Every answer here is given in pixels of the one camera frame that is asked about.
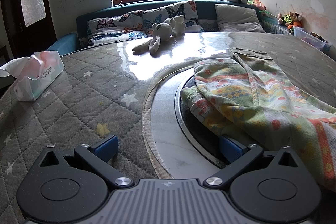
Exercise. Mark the clear plastic storage box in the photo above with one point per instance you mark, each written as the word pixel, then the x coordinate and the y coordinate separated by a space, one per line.
pixel 307 36

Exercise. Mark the butterfly print pillow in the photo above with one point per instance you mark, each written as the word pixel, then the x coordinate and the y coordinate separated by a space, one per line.
pixel 113 27
pixel 181 10

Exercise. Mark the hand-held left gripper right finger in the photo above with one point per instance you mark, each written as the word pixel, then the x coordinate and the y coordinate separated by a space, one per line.
pixel 231 149

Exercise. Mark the dark wooden door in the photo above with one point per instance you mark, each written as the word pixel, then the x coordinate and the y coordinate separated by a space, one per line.
pixel 10 3

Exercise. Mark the brown teddy bear plush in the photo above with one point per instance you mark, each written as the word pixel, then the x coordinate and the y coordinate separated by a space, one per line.
pixel 291 18

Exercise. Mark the white rabbit plush toy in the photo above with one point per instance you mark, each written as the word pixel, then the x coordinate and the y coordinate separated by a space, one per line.
pixel 162 29

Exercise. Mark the printed children's jacket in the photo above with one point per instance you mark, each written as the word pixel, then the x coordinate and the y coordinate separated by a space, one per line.
pixel 262 98

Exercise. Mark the pink plush toy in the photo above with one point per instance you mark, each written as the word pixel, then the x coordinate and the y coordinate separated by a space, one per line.
pixel 258 5

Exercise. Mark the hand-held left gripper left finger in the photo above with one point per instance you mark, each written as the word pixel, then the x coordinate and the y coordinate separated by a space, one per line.
pixel 105 148

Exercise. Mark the teal sofa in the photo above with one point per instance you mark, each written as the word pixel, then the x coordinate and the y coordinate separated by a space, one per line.
pixel 207 10

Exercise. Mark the soft tissue pack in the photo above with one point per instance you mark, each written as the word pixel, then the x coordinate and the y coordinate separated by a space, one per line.
pixel 39 74

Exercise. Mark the plain grey pillow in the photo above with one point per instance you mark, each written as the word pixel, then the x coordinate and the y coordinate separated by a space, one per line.
pixel 236 18

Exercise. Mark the round black built-in cooker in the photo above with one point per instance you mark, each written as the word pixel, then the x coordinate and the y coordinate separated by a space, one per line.
pixel 202 142

